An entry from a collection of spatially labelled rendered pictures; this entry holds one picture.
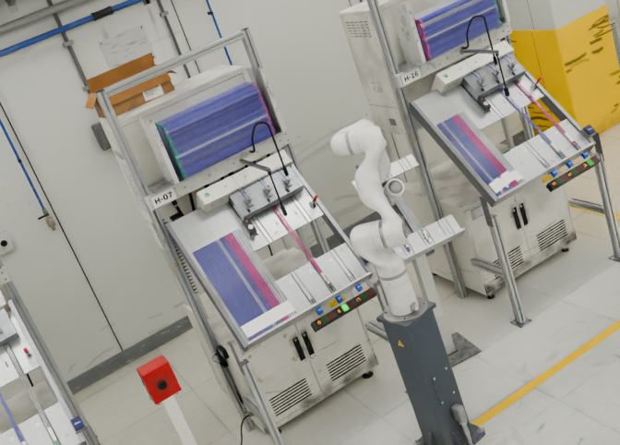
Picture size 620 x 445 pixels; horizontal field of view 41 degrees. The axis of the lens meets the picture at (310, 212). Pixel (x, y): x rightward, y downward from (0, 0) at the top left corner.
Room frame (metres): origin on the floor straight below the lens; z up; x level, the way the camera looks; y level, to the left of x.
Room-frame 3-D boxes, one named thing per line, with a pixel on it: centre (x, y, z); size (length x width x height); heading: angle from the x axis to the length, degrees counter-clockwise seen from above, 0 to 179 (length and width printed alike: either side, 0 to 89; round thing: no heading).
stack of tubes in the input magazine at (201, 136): (3.81, 0.28, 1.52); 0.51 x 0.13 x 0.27; 111
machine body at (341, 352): (3.90, 0.38, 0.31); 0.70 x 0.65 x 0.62; 111
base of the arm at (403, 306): (3.03, -0.23, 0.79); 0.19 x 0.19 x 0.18
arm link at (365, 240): (3.04, -0.20, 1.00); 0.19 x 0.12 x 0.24; 70
